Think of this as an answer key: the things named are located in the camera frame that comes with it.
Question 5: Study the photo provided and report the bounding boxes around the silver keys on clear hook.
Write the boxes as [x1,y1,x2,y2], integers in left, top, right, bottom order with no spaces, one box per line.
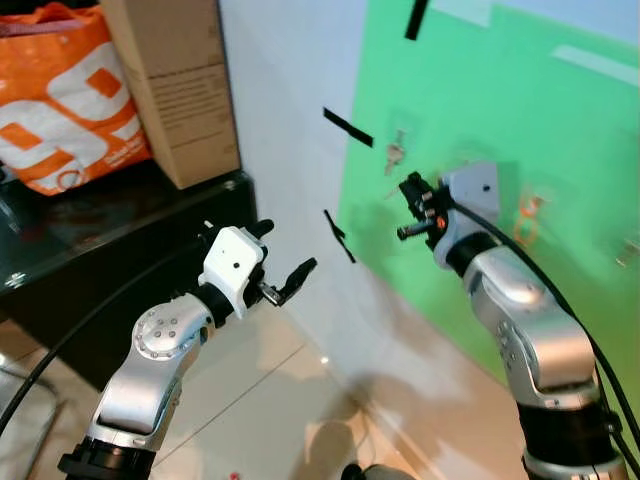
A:
[383,126,411,178]

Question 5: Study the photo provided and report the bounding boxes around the clear hook with orange tag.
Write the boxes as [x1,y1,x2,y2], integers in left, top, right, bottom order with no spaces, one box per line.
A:
[513,193,548,249]

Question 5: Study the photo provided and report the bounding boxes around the thin black tape strip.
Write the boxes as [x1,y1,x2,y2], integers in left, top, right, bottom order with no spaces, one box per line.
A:
[322,209,357,265]

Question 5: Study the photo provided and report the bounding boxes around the long black tape strip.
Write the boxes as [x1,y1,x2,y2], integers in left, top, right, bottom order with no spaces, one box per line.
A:
[322,107,375,148]

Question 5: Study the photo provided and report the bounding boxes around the brown cardboard box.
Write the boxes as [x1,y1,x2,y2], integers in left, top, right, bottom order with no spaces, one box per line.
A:
[100,0,242,190]

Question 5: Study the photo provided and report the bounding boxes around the short black tape strip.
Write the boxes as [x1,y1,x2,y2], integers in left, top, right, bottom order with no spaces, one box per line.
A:
[404,0,432,42]

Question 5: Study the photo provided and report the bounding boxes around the black glossy cabinet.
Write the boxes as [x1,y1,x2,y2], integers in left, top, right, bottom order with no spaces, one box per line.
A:
[0,160,258,393]

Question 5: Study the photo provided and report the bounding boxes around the grey robot foot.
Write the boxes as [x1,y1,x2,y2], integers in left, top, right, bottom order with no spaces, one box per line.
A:
[340,461,417,480]

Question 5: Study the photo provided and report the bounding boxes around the long pale tape strip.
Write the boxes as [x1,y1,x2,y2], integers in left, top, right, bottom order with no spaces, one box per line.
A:
[552,44,640,87]

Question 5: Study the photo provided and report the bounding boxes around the orange white shopping bag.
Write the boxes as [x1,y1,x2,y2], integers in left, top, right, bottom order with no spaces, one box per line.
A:
[0,0,153,197]

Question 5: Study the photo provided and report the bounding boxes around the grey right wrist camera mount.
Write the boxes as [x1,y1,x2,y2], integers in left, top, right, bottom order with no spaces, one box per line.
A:
[436,162,499,269]

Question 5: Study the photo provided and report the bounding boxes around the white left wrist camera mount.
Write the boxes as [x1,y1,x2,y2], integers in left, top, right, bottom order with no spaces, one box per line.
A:
[199,226,267,320]

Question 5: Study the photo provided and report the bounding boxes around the green wall board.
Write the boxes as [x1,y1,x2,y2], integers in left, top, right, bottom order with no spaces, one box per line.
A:
[337,0,640,426]

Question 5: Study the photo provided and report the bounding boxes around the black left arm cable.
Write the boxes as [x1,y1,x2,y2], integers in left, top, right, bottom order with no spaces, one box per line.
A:
[0,236,207,437]

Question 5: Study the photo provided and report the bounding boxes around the empty clear wall hook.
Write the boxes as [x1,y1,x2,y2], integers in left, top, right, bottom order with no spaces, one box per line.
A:
[614,234,640,269]

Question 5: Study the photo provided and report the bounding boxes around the metal chair frame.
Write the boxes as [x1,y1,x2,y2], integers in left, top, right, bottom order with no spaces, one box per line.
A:
[0,352,69,480]

